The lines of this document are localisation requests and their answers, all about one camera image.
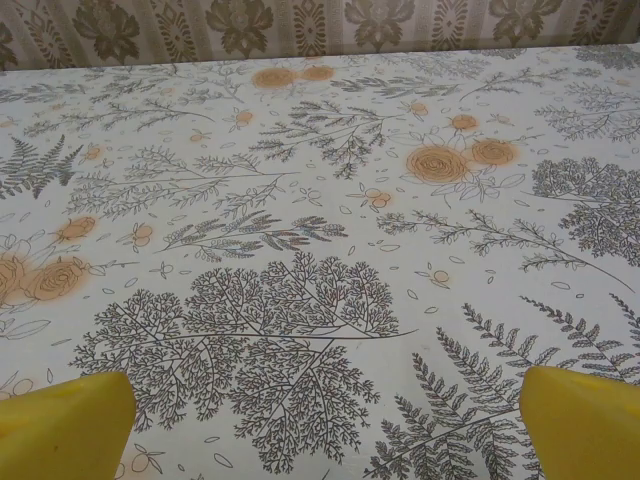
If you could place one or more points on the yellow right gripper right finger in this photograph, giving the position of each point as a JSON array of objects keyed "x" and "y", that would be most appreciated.
[{"x": 585, "y": 430}]

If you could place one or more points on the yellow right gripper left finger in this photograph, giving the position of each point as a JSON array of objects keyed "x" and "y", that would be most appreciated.
[{"x": 65, "y": 430}]

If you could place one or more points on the floral print tablecloth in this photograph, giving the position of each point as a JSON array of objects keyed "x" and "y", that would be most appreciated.
[{"x": 320, "y": 240}]

